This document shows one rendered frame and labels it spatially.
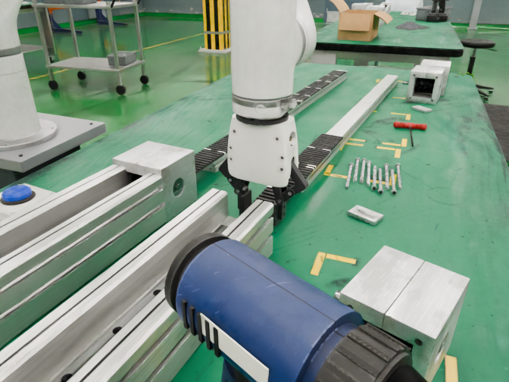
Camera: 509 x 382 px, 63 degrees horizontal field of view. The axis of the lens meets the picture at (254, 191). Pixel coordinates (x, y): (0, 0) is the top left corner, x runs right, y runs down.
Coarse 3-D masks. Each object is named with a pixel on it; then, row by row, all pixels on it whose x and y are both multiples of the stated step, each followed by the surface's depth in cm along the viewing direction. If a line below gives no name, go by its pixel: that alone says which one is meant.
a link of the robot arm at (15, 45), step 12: (0, 0) 84; (12, 0) 84; (0, 12) 83; (12, 12) 84; (0, 24) 83; (12, 24) 85; (0, 36) 83; (12, 36) 86; (0, 48) 84; (12, 48) 86
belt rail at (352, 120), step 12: (384, 84) 140; (396, 84) 152; (372, 96) 126; (384, 96) 134; (360, 108) 115; (372, 108) 121; (348, 120) 106; (360, 120) 109; (336, 132) 98; (348, 132) 100; (312, 180) 81
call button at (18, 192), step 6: (12, 186) 63; (18, 186) 63; (24, 186) 63; (6, 192) 62; (12, 192) 62; (18, 192) 62; (24, 192) 62; (30, 192) 63; (6, 198) 61; (12, 198) 61; (18, 198) 61; (24, 198) 62
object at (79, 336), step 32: (224, 192) 59; (192, 224) 53; (224, 224) 59; (256, 224) 52; (128, 256) 46; (160, 256) 48; (96, 288) 41; (128, 288) 44; (160, 288) 45; (64, 320) 37; (96, 320) 40; (128, 320) 41; (160, 320) 38; (0, 352) 34; (32, 352) 34; (64, 352) 37; (96, 352) 38; (128, 352) 34; (160, 352) 38; (192, 352) 44
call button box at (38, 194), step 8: (24, 184) 67; (32, 192) 64; (40, 192) 65; (48, 192) 65; (0, 200) 62; (24, 200) 62; (32, 200) 62; (40, 200) 62; (0, 208) 60; (8, 208) 60; (16, 208) 60; (24, 208) 60; (0, 216) 60; (8, 216) 59
